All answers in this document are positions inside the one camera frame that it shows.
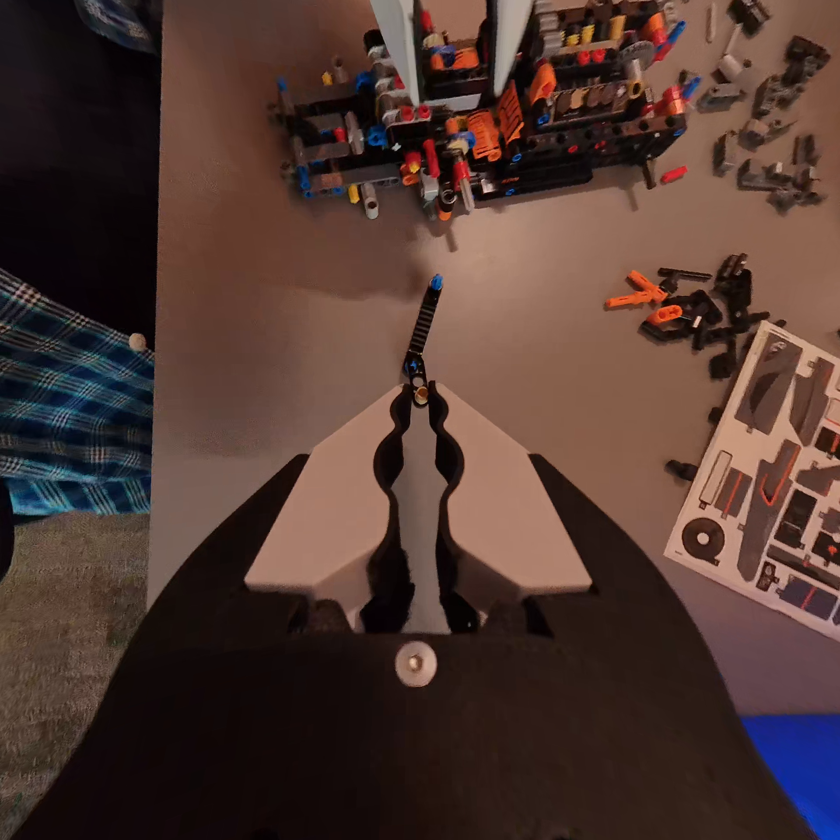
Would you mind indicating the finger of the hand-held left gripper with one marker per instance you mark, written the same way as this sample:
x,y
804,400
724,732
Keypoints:
x,y
397,39
508,33

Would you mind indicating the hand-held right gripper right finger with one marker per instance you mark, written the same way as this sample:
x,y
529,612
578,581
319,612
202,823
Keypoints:
x,y
518,525

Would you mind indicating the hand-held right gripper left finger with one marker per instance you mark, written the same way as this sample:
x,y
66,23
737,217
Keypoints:
x,y
328,518

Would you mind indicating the lego car chassis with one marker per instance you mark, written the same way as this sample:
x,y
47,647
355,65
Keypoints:
x,y
577,144

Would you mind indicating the tan lego pin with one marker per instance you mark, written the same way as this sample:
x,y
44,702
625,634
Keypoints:
x,y
421,394

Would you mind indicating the black lego gear rack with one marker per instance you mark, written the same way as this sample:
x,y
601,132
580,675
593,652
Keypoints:
x,y
423,328

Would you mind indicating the black lego connector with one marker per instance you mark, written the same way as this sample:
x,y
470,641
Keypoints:
x,y
682,469

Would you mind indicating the scattered red lego pins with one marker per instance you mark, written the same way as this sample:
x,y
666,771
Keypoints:
x,y
674,174

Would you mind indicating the small black lego piece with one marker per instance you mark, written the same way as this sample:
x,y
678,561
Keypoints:
x,y
715,415

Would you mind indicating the lego sticker sheet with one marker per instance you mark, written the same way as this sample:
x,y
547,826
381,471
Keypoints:
x,y
754,459

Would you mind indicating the orange lego connector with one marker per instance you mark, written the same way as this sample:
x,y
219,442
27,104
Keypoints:
x,y
666,313
646,289

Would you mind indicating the pile of black lego pieces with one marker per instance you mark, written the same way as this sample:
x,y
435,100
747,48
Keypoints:
x,y
695,308

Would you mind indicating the pile of grey lego pieces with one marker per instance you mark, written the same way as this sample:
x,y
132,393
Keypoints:
x,y
774,180

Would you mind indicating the person's torso in plaid shirt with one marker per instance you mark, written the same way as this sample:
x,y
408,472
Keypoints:
x,y
65,407

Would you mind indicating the blue plastic bin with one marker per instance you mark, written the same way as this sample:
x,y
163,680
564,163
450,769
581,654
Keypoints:
x,y
800,774

